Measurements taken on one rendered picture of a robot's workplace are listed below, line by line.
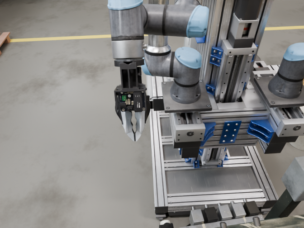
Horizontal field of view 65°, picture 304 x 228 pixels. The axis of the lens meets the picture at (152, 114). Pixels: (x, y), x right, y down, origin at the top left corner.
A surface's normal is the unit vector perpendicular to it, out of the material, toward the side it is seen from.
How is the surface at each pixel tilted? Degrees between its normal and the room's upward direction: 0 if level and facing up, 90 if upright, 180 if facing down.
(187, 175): 0
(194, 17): 55
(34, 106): 0
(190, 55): 8
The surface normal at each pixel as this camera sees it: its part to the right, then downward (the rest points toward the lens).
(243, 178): -0.03, -0.72
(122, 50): -0.19, 0.29
